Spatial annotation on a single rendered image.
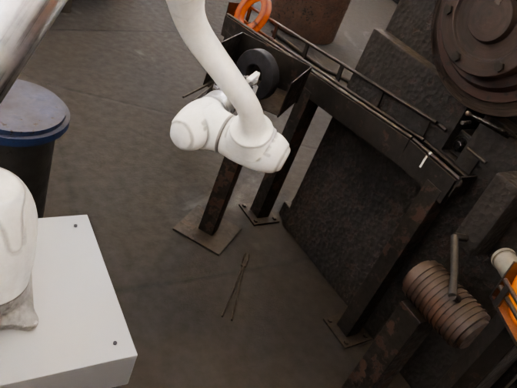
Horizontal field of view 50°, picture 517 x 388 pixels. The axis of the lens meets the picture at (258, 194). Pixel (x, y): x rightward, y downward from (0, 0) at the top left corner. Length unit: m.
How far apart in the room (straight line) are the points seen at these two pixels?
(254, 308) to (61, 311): 0.90
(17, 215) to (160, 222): 1.18
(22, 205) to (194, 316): 0.96
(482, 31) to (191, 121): 0.73
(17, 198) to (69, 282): 0.29
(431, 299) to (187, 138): 0.74
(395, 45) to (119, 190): 1.13
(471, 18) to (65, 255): 1.09
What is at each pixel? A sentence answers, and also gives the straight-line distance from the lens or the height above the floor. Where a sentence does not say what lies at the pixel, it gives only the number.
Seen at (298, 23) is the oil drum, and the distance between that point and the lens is 4.43.
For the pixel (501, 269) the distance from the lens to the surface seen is 1.44.
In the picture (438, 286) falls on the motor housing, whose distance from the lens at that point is 1.53.
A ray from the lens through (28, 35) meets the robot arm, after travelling 1.08.
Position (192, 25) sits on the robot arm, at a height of 0.96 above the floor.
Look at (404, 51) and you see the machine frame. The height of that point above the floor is 0.87.
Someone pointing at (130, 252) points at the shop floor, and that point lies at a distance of 1.96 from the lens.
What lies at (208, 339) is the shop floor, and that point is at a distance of 1.79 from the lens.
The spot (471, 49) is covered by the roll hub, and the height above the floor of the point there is 1.03.
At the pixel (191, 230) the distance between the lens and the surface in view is 2.11.
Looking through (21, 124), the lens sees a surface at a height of 0.43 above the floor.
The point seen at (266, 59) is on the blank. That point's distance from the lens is 1.71.
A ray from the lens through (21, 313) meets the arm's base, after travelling 1.13.
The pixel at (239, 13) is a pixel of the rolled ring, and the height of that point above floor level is 0.61.
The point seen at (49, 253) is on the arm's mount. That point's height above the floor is 0.46.
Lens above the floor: 1.34
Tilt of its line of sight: 33 degrees down
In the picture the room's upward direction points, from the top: 23 degrees clockwise
